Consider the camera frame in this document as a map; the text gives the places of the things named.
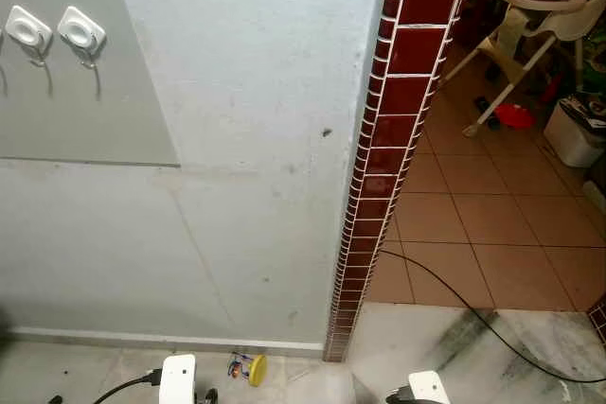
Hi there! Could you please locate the small yellow wheel toy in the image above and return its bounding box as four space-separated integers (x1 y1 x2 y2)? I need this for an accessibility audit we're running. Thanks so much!
227 352 269 388

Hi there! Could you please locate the long black floor cable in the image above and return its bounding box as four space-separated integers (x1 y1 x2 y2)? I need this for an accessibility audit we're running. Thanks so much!
379 250 606 384

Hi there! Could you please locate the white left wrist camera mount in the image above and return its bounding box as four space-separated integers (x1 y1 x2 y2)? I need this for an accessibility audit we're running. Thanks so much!
158 354 198 404

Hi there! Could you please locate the beige baby high chair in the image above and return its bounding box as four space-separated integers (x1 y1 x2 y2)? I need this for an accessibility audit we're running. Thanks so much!
437 0 606 138

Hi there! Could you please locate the black printed magazine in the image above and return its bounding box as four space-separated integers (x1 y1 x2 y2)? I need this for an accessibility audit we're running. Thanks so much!
564 92 606 132

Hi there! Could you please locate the grey metal wall panel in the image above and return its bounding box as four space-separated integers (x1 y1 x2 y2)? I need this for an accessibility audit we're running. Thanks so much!
0 0 181 167

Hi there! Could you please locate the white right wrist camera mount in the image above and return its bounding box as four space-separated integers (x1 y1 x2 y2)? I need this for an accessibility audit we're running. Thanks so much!
409 370 452 404

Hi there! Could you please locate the white plastic box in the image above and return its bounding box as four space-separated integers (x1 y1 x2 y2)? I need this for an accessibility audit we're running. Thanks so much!
543 94 606 170

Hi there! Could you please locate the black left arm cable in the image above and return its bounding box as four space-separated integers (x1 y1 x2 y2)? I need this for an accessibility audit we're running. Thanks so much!
92 370 162 404

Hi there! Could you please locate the dark red tile wall edging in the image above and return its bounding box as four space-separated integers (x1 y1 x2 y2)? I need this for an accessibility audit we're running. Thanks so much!
324 0 479 362

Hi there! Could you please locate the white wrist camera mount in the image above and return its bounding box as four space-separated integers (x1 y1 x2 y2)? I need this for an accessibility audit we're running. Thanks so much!
158 354 198 404
409 370 452 404

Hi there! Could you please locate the flat red plastic item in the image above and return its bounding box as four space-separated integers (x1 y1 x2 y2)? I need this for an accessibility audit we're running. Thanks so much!
493 103 534 131

